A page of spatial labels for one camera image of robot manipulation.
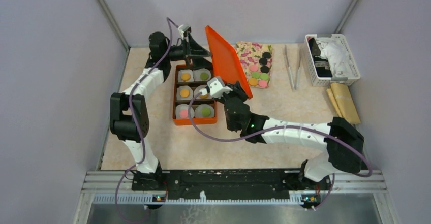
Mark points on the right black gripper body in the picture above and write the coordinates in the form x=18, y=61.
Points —
x=233, y=91

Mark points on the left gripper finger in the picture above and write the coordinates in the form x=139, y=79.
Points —
x=201, y=63
x=195, y=50

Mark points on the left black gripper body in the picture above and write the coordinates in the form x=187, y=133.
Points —
x=178, y=53

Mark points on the green cookie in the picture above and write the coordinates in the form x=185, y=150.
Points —
x=264, y=76
x=204, y=76
x=206, y=112
x=256, y=75

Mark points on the orange compartment box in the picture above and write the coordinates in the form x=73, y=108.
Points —
x=193, y=85

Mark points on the orange box lid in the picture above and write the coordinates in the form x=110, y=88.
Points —
x=225, y=62

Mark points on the pink cookie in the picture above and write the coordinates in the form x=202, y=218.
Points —
x=183, y=114
x=254, y=68
x=263, y=83

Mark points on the floral tray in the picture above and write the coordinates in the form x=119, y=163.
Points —
x=249, y=53

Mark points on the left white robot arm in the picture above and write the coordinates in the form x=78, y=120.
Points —
x=129, y=119

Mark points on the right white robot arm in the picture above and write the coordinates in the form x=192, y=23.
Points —
x=340, y=143

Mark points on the white paper cup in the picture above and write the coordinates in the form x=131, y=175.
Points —
x=184, y=99
x=197, y=72
x=197, y=90
x=185, y=71
x=183, y=107
x=197, y=111

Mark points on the orange cookie bottom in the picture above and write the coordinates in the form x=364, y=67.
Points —
x=253, y=82

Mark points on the pink cookie bottom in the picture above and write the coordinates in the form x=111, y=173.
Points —
x=263, y=83

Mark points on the black cookie lower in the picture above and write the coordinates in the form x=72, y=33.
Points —
x=265, y=69

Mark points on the black cookie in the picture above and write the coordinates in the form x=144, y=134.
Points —
x=265, y=69
x=263, y=61
x=266, y=55

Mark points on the black cookie middle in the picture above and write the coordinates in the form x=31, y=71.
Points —
x=263, y=61

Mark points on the black cookie upper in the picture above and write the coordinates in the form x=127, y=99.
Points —
x=266, y=55

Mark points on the black item in basket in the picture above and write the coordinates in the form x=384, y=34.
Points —
x=321, y=64

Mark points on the white plastic basket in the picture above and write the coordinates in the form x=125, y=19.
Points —
x=323, y=81

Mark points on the white cloth in basket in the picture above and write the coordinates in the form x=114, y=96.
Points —
x=333, y=50

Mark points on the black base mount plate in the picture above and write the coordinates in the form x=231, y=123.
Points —
x=233, y=185

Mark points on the aluminium frame rail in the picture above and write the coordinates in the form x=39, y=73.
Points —
x=107, y=197

